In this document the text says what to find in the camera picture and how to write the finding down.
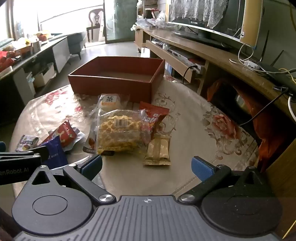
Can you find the orange basket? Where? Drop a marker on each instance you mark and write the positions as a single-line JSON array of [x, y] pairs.
[[44, 36]]

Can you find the white lace cloth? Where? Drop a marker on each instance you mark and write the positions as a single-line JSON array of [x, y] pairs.
[[196, 9]]

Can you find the white storage bin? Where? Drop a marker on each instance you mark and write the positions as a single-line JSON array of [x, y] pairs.
[[46, 77]]

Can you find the wooden drawer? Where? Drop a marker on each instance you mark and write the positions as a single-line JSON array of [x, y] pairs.
[[166, 58]]

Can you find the black router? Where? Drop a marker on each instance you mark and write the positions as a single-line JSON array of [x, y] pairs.
[[275, 74]]

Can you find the glass sliding door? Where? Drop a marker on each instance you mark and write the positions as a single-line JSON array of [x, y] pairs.
[[120, 20]]

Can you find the wooden chair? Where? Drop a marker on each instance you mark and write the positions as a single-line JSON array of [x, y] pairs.
[[96, 20]]

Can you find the clear packet of yellow snacks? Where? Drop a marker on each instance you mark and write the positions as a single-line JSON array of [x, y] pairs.
[[120, 136]]

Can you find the television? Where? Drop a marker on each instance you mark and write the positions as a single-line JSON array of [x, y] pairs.
[[235, 14]]

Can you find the white bun packet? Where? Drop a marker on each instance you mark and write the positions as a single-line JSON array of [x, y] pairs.
[[108, 103]]

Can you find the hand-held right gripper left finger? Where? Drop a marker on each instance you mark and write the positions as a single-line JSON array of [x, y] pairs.
[[92, 165]]

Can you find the dark blue snack packet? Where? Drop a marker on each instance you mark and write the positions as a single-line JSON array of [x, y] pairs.
[[55, 154]]

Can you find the blue and white box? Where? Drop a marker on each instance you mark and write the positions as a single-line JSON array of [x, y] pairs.
[[168, 70]]

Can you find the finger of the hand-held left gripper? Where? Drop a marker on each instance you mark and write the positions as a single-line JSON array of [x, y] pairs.
[[2, 146], [38, 151]]

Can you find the white power strip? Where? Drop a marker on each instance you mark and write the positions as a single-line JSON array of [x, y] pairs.
[[252, 64]]

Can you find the dark sideboard with white doors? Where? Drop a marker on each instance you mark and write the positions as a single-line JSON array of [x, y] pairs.
[[60, 53]]

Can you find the red chip packet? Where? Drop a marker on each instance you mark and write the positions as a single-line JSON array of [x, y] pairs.
[[157, 115]]

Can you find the grey green sofa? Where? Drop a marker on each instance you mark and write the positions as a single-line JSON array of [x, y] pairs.
[[77, 45]]

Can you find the brown snack packet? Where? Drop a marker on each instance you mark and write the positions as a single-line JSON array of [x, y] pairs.
[[90, 143]]

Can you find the red packages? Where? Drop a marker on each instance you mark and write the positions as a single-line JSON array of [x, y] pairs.
[[5, 60]]

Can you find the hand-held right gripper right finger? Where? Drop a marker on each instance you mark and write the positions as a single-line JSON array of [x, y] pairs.
[[201, 169]]

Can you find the orange flat box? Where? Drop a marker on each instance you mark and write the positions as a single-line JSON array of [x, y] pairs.
[[23, 51]]

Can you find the red cardboard box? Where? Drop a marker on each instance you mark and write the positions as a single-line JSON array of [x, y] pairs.
[[111, 89]]

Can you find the white and green wafer packet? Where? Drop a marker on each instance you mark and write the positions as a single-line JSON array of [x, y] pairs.
[[26, 142]]

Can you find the floral tablecloth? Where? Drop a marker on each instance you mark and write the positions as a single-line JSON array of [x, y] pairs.
[[196, 129]]

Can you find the gold wafer packet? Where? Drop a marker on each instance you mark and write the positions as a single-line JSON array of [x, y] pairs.
[[157, 150]]

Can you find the wooden television cabinet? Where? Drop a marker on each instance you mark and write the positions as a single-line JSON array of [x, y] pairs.
[[212, 54]]

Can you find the orange red bag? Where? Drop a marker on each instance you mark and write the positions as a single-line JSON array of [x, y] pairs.
[[272, 136]]

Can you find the red packet with green stripe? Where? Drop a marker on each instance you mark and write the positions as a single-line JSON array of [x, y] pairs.
[[64, 135]]

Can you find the clear plastic bags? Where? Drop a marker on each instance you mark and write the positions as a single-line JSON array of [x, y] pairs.
[[152, 20]]

